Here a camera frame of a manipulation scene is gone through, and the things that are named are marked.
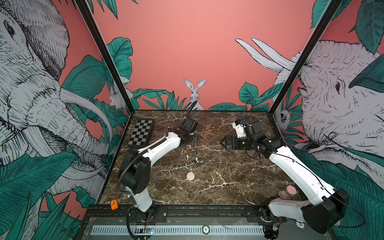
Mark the pink earbuds charging case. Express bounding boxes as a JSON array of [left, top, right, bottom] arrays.
[[186, 172, 196, 181]]

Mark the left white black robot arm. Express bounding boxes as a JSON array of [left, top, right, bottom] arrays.
[[116, 117, 199, 213]]

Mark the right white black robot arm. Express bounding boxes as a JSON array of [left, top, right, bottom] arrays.
[[221, 120, 350, 234]]

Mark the pink open case at edge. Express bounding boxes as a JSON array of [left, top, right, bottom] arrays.
[[279, 185, 298, 200]]

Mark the black white checkerboard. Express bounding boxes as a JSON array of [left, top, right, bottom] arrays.
[[128, 119, 155, 149]]

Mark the orange clip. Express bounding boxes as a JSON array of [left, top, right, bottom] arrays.
[[110, 200, 119, 210]]

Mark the white perforated vent strip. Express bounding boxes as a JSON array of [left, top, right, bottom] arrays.
[[90, 225, 264, 236]]

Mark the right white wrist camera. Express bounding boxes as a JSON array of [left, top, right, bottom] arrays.
[[232, 119, 247, 138]]

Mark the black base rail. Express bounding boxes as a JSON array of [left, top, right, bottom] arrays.
[[83, 204, 326, 224]]

